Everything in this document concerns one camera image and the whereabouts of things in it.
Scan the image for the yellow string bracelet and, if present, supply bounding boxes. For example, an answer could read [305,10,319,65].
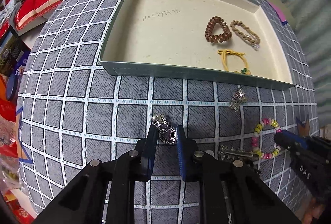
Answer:
[216,49,252,76]

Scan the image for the dark landscape box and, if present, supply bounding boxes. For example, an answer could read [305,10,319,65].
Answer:
[0,31,28,77]

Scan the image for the silver star hair clip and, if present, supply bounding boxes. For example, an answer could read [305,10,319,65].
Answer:
[217,145,259,162]

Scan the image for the colourful beaded bracelet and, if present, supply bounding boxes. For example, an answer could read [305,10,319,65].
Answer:
[251,117,283,160]

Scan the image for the silver heart pendant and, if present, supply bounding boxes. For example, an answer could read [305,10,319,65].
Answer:
[151,113,176,144]

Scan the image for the blue snack box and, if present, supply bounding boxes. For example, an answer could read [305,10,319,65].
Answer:
[11,57,28,101]

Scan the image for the pile of grey clothes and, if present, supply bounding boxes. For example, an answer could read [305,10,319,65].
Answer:
[0,0,25,26]

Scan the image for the cream jewelry tray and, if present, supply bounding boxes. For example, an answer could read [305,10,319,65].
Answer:
[100,0,294,90]

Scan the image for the blue lidded jar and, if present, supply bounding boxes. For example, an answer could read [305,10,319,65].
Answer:
[6,74,18,101]

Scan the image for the tan braided bracelet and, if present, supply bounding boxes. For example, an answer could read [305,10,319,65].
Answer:
[229,19,261,51]

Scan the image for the grey checked tablecloth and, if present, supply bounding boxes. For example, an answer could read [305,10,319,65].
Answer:
[18,0,318,214]

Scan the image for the teal curtain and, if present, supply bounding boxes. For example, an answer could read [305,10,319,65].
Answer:
[281,0,330,126]

